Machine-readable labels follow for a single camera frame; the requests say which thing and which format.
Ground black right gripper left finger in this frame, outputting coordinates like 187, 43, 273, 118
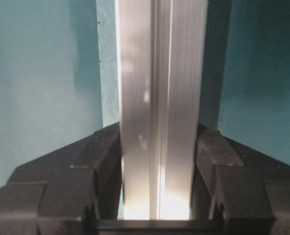
0, 123, 122, 235

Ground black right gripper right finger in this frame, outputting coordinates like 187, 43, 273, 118
191, 124, 290, 235

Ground silver aluminium extrusion rail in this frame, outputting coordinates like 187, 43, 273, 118
115, 0, 208, 220

